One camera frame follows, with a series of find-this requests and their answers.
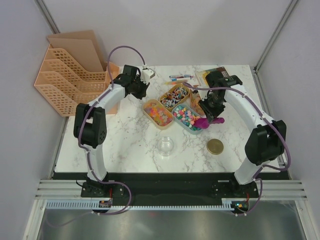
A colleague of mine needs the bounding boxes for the blue tray of pastel candies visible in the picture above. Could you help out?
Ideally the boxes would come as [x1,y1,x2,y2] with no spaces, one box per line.
[171,104,203,135]

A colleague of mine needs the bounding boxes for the white slotted cable duct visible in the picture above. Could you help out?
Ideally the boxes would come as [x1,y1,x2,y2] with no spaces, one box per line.
[45,198,248,211]

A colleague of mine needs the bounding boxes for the orange pen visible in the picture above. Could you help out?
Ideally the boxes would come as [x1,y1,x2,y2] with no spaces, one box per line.
[163,78,192,85]

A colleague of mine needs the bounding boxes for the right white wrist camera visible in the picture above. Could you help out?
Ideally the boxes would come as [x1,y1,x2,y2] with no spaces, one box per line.
[197,87,212,101]

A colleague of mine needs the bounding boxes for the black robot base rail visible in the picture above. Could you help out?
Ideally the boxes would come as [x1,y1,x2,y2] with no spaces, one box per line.
[52,171,291,207]

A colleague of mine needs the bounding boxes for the peach plastic file organizer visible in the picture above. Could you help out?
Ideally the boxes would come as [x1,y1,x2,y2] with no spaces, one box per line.
[34,30,120,117]

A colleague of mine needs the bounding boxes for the tan tray of lollipops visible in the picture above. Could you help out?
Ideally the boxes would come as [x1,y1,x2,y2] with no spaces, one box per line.
[159,83,190,112]

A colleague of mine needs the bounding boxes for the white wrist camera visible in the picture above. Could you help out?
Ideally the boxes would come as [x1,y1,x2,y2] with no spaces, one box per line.
[197,87,212,101]
[140,65,156,85]

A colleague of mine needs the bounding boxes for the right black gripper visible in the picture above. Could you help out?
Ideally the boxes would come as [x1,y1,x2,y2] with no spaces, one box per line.
[198,93,226,123]

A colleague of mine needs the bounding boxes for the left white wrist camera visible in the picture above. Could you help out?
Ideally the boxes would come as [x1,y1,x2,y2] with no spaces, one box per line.
[140,65,156,85]

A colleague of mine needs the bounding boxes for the tan tray of star gummies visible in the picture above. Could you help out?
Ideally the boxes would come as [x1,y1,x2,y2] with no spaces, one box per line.
[142,99,174,130]

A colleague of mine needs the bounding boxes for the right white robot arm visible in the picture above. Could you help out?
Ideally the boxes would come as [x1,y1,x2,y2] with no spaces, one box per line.
[198,70,288,197]

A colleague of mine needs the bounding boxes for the gold round jar lid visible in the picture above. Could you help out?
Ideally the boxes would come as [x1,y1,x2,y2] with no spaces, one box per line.
[206,138,224,155]

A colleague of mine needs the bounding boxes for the yellow picture book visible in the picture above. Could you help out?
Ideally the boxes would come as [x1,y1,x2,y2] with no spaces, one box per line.
[194,66,230,87]

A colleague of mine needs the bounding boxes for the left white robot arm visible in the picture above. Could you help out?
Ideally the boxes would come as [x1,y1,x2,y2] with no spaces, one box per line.
[73,65,156,197]

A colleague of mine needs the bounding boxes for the magenta plastic scoop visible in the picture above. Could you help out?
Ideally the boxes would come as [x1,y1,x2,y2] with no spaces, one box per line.
[193,117,225,129]

